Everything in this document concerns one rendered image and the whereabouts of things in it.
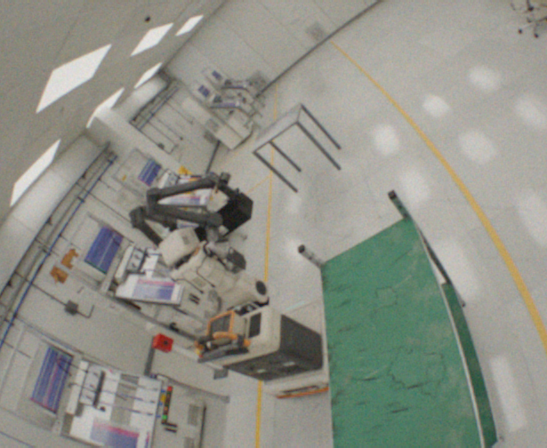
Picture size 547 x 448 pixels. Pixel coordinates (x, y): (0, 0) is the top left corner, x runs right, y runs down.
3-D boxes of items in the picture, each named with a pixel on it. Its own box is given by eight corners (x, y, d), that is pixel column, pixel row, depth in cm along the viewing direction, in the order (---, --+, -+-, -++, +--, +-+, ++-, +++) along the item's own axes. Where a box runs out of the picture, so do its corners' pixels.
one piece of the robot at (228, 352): (262, 349, 151) (231, 354, 134) (221, 361, 168) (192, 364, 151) (258, 330, 156) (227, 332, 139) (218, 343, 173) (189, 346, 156)
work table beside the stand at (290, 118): (341, 169, 332) (296, 120, 293) (295, 193, 375) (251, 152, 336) (341, 147, 360) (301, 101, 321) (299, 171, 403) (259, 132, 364)
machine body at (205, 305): (224, 289, 363) (185, 265, 333) (217, 340, 312) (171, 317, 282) (196, 305, 394) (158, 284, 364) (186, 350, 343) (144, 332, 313)
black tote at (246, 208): (197, 255, 213) (186, 248, 208) (202, 238, 225) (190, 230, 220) (251, 219, 185) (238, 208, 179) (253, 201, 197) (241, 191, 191)
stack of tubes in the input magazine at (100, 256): (123, 237, 300) (103, 224, 287) (106, 273, 262) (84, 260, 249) (119, 242, 306) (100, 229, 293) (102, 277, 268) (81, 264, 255)
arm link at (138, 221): (125, 225, 155) (139, 218, 154) (128, 209, 164) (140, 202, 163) (169, 265, 188) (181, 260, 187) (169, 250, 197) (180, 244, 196)
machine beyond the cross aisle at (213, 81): (267, 95, 822) (221, 52, 730) (266, 105, 762) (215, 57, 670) (236, 124, 887) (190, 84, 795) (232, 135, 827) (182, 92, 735)
